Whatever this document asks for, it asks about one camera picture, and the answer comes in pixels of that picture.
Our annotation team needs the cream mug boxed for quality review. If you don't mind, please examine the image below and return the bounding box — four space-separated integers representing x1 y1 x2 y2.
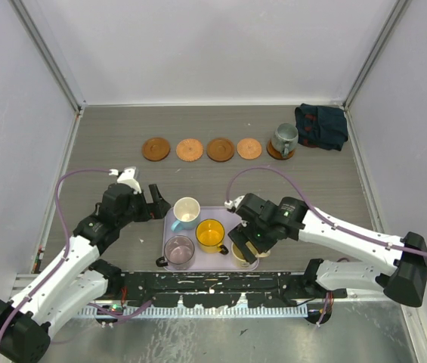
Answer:
231 242 271 270

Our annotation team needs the yellow mug black handle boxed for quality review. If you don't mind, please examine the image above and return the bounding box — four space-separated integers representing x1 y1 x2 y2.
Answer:
195 219 229 256

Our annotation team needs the dark teal crumpled cloth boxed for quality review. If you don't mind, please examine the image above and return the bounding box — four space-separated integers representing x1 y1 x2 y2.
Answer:
294 104 348 151

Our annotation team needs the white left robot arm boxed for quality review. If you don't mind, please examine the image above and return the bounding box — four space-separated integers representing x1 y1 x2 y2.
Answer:
0 183 171 362

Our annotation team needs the grey green ceramic mug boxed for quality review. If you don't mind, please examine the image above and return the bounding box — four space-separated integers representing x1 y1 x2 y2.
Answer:
271 123 299 159

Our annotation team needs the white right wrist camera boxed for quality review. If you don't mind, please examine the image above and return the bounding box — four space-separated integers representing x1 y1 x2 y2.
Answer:
224 195 244 213

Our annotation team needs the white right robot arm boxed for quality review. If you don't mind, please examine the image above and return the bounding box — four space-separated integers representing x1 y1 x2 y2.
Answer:
224 193 427 308

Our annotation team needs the woven rattan coaster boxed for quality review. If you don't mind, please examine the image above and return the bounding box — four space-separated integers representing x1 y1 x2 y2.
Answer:
237 138 262 160
176 138 203 162

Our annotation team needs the purple glass mug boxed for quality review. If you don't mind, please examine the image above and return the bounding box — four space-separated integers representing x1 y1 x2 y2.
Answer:
156 235 195 270

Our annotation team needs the white mug blue handle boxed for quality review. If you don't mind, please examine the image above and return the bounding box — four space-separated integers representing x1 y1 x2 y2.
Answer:
171 197 201 232

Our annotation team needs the lavender plastic tray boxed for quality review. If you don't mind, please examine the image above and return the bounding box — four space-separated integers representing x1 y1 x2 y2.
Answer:
162 206 260 272

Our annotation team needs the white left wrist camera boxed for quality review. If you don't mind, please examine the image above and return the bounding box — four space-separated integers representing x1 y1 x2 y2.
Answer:
108 166 142 194

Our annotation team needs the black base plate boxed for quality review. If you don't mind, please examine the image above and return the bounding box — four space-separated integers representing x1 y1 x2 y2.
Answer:
99 270 348 309

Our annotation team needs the aluminium frame rail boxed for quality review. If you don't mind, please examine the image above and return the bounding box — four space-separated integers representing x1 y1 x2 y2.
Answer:
10 0 87 112

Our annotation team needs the white slotted cable duct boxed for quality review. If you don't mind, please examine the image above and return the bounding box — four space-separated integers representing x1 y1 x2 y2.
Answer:
76 300 308 319

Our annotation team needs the brown wooden coaster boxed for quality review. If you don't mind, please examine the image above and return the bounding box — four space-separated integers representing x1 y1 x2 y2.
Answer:
206 138 235 163
141 137 171 162
267 140 295 160

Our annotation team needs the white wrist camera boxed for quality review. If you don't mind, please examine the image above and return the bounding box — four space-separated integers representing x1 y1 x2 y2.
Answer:
224 195 244 213
108 166 142 194

